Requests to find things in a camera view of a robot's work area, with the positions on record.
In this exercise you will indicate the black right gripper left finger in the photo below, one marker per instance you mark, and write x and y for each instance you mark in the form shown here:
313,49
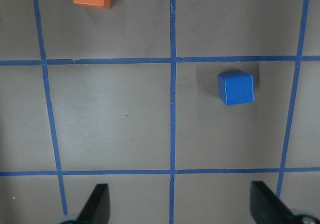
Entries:
97,207

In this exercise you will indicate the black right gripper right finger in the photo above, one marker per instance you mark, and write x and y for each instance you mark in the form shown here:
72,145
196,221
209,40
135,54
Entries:
266,207

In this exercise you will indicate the blue wooden block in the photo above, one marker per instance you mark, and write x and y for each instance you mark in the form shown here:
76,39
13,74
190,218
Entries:
236,87

